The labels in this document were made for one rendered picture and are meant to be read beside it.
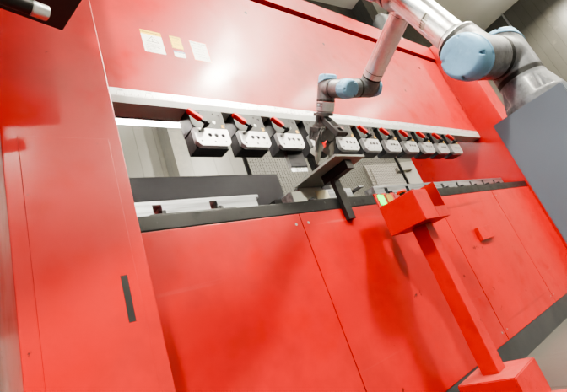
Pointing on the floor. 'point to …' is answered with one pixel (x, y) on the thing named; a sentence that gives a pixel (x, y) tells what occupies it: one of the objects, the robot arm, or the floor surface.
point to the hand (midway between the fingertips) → (324, 161)
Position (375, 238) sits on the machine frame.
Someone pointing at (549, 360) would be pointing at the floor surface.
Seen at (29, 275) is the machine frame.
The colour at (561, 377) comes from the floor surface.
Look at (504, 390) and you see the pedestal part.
